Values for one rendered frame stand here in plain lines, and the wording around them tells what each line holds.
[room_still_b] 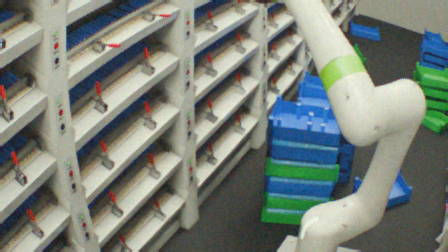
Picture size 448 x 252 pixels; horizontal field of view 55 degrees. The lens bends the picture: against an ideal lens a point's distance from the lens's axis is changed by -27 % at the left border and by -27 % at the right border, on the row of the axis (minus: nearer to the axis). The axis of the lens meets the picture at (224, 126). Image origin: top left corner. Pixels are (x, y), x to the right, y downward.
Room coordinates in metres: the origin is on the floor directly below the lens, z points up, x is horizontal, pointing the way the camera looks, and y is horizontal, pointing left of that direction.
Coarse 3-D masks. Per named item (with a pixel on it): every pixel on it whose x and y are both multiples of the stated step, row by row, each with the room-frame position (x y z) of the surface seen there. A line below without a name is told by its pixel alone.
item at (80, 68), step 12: (168, 0) 1.73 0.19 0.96; (180, 0) 1.72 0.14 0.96; (156, 12) 1.65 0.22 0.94; (168, 12) 1.67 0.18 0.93; (132, 24) 1.54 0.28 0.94; (144, 24) 1.55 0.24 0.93; (156, 24) 1.60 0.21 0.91; (120, 36) 1.45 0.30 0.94; (132, 36) 1.47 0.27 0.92; (144, 36) 1.55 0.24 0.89; (108, 48) 1.37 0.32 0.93; (120, 48) 1.43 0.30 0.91; (84, 60) 1.28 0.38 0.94; (96, 60) 1.31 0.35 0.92; (108, 60) 1.38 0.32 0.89; (72, 72) 1.21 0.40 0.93; (84, 72) 1.26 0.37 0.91; (72, 84) 1.21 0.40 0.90
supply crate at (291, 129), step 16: (272, 112) 1.87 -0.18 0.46; (288, 112) 1.96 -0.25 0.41; (304, 112) 1.95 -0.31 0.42; (320, 112) 1.93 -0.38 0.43; (272, 128) 1.78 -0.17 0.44; (288, 128) 1.76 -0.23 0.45; (304, 128) 1.85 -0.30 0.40; (336, 128) 1.85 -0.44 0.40; (320, 144) 1.73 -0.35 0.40; (336, 144) 1.72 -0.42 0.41
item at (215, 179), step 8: (240, 144) 2.32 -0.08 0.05; (248, 144) 2.35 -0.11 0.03; (240, 152) 2.27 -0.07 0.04; (232, 160) 2.19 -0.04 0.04; (224, 168) 2.12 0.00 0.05; (216, 176) 2.06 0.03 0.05; (224, 176) 2.12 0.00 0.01; (208, 184) 2.00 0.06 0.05; (216, 184) 2.05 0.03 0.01; (200, 192) 1.94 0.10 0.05; (208, 192) 1.98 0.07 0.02; (200, 200) 1.91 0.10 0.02; (168, 224) 1.70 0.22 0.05; (176, 224) 1.72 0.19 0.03; (160, 232) 1.64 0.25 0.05; (168, 232) 1.66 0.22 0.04; (152, 240) 1.57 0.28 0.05; (160, 240) 1.59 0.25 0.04; (144, 248) 1.52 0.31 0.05; (152, 248) 1.53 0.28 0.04
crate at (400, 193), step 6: (396, 180) 1.99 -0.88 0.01; (402, 180) 1.94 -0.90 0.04; (354, 186) 1.94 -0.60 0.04; (396, 186) 1.95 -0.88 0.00; (402, 186) 1.92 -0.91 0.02; (408, 186) 1.87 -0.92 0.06; (354, 192) 1.92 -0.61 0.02; (396, 192) 1.90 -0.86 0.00; (402, 192) 1.89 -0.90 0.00; (408, 192) 1.82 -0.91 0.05; (390, 198) 1.79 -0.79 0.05; (396, 198) 1.80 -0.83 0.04; (402, 198) 1.80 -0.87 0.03; (408, 198) 1.81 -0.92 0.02; (390, 204) 1.79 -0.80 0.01; (396, 204) 1.80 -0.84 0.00
